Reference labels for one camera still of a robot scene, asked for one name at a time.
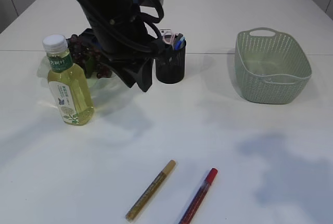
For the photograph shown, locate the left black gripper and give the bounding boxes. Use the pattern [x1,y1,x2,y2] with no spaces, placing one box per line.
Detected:
[78,0,166,92]

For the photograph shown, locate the pink capped scissors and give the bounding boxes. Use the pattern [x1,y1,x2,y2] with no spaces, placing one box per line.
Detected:
[162,33,177,46]

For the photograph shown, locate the clear plastic ruler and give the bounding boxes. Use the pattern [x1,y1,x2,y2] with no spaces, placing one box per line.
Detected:
[160,29,173,38]

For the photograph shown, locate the blue capped scissors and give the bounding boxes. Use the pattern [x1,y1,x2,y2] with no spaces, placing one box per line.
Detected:
[173,34,185,51]

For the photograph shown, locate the dark red grape bunch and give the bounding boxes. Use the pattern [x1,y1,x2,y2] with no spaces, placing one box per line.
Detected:
[67,34,112,79]

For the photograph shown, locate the green tea bottle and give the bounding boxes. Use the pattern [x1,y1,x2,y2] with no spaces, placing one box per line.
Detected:
[43,34,94,126]

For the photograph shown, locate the gold glitter pen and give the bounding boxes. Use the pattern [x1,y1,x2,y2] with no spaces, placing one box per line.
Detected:
[125,160,176,222]

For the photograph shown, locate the clear plastic sheet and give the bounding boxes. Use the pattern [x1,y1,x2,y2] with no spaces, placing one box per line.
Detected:
[253,67,283,83]

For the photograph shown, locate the red glitter pen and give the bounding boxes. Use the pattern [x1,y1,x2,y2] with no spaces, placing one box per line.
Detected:
[179,168,218,224]

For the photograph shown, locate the green wavy plastic plate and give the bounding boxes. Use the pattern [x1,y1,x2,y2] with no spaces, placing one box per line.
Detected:
[36,56,127,95]

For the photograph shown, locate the black mesh pen holder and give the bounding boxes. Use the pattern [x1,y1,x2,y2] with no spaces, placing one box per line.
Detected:
[155,40,187,84]

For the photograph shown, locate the green woven plastic basket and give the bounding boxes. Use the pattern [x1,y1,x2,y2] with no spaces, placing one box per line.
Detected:
[234,28,312,105]

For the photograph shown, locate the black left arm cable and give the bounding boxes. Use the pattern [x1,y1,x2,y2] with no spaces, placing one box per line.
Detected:
[49,0,167,55]

